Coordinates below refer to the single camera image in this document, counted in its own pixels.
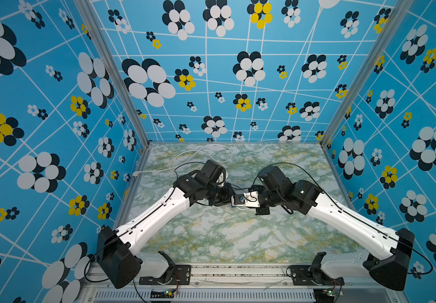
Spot aluminium corner post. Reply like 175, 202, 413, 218
320, 0, 415, 150
75, 0, 149, 150

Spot black usb charging cable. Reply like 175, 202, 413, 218
172, 160, 279, 207

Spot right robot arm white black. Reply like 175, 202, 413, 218
250, 165, 415, 291

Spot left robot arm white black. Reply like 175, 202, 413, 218
94, 160, 234, 289

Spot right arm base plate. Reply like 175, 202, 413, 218
286, 265, 345, 287

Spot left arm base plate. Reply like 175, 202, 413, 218
138, 265, 191, 286

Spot aluminium front rail frame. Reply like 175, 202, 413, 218
78, 263, 408, 302

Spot green circuit board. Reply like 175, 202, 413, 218
314, 289, 336, 303
150, 289, 176, 299

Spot left green circuit board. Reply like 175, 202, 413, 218
150, 289, 176, 299

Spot right green circuit board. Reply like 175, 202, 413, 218
314, 289, 336, 303

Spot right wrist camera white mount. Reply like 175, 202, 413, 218
231, 191, 260, 208

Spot white power strip cord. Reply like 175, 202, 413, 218
132, 143, 234, 178

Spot right aluminium corner post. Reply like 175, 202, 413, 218
320, 0, 415, 150

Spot left aluminium corner post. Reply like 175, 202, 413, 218
75, 0, 149, 150

